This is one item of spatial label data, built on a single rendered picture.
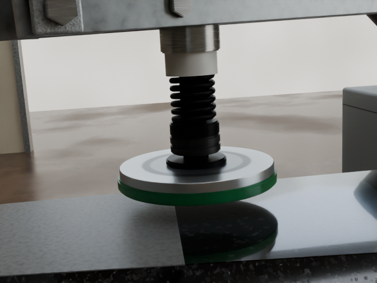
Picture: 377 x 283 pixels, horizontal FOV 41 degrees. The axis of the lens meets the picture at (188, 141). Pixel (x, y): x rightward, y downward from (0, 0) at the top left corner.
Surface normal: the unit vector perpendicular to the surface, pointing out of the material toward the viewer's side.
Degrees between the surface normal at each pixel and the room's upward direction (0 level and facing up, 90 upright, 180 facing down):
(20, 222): 0
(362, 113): 90
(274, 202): 0
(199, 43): 90
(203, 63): 90
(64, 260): 0
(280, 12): 90
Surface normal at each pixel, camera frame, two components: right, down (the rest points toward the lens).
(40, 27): 0.52, 0.14
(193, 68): 0.06, 0.19
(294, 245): -0.05, -0.98
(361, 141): -0.99, 0.07
